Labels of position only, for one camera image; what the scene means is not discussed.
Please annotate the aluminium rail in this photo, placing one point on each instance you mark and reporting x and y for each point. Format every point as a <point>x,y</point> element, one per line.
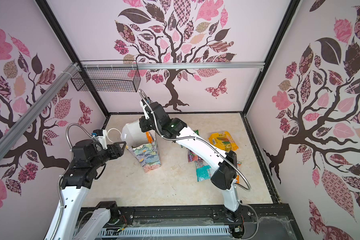
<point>19,128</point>
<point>177,66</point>

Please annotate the teal snack bag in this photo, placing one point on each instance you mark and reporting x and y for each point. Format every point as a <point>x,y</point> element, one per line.
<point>203,171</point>

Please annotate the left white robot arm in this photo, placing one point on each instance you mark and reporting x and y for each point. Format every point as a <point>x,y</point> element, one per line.
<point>75,184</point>

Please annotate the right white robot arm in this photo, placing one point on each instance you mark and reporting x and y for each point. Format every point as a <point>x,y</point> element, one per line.
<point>223,165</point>

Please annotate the purple candy snack bag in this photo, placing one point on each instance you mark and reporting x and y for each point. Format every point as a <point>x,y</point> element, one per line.
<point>192,157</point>

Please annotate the yellow corn snack bag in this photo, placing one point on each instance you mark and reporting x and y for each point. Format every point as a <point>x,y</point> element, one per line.
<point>223,141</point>

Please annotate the patterned paper bag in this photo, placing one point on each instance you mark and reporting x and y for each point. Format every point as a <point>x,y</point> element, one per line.
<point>137,144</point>

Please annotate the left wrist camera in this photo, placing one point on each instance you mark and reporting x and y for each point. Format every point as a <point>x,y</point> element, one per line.
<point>101,137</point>

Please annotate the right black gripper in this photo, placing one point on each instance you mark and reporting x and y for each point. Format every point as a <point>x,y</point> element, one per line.
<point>144,124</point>

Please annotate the left aluminium rail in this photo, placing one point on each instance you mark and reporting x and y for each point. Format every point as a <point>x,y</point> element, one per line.
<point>19,128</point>

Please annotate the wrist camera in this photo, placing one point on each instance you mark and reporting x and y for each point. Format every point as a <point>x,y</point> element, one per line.
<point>146,109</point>
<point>101,137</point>

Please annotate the white slotted cable duct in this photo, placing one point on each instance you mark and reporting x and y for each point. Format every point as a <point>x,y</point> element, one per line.
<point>147,232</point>

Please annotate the black wire basket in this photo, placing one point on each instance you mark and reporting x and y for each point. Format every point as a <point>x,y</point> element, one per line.
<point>107,76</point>

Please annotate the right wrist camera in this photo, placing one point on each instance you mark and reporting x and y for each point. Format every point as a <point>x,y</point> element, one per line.
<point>146,109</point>

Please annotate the black base frame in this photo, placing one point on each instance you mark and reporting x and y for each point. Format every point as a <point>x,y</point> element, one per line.
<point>256,222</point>

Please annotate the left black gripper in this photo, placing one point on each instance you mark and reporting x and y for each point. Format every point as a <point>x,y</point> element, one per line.
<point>115,149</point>

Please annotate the orange white snack bag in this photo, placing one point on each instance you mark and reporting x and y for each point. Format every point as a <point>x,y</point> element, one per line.
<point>149,138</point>

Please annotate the rear aluminium rail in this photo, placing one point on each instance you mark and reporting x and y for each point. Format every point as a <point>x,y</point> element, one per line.
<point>177,66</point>

